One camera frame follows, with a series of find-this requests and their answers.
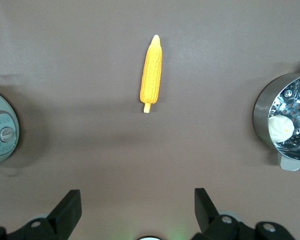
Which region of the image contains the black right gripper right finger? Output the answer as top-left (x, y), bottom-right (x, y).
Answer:
top-left (191, 187), bottom-right (296, 240)

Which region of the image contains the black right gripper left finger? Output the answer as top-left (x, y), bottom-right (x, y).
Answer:
top-left (0, 189), bottom-right (82, 240)

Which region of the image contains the yellow corn cob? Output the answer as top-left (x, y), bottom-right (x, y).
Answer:
top-left (139, 34), bottom-right (164, 114)

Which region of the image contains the stainless steel steamer pot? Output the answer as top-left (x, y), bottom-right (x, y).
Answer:
top-left (252, 61), bottom-right (300, 172)

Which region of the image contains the steel cooking pot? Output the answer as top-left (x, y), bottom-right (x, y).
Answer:
top-left (0, 88), bottom-right (20, 167)

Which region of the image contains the white steamed bun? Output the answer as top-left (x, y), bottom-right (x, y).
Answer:
top-left (268, 114), bottom-right (295, 145)

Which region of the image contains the brown table cloth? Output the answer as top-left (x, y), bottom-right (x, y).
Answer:
top-left (0, 0), bottom-right (300, 240)

